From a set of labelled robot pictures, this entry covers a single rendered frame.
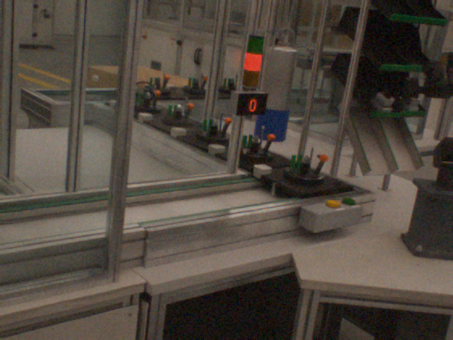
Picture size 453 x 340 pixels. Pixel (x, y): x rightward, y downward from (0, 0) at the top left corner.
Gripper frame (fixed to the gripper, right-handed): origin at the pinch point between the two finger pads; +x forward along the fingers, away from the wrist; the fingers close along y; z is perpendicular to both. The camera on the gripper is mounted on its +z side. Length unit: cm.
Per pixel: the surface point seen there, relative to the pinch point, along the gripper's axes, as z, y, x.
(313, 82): 3.7, 12.3, 37.8
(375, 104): -4.4, 2.4, 15.9
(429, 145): -23, -109, 96
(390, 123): -11.1, -17.7, 29.7
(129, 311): -56, 101, -9
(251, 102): -5, 48, 22
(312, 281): -52, 55, -20
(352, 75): 5.1, 9.3, 20.2
